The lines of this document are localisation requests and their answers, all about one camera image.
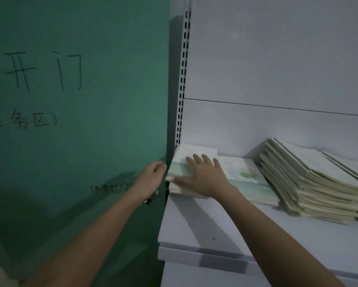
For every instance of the person's right hand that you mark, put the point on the person's right hand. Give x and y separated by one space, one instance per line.
207 180

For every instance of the person's left hand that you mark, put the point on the person's left hand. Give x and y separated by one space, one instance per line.
147 180

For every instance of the person's left fingers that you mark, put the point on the person's left fingers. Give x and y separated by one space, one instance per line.
161 168

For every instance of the person's right middle finger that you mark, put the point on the person's right middle finger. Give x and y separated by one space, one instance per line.
199 159

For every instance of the person's right thumb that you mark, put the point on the person's right thumb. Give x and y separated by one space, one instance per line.
183 181

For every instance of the person's right little finger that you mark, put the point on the person's right little finger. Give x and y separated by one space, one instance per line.
217 164

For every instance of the small pile of pale notebooks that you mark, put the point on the small pile of pale notebooks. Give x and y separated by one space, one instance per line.
179 171

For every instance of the person's left forearm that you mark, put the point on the person's left forearm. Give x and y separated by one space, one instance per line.
86 239

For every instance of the person's right forearm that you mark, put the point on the person's right forearm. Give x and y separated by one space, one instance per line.
274 236

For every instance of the notebook with green plant print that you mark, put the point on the notebook with green plant print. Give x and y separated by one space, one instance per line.
247 176

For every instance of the narrow white shelf back panel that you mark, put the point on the narrow white shelf back panel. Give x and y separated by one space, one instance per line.
232 128

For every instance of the white shelf board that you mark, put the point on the white shelf board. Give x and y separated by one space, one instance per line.
202 227

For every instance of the white perforated shelf upright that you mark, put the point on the white perforated shelf upright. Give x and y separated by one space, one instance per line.
183 80

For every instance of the white shelf base panel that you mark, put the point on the white shelf base panel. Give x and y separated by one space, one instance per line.
202 274

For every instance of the tall slanted stack of notebooks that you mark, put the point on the tall slanted stack of notebooks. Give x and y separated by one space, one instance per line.
310 188

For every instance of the green door with handwriting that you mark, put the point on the green door with handwriting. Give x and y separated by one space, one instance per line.
77 116

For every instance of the stack of cream notebooks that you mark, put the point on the stack of cream notebooks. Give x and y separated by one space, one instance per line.
354 164

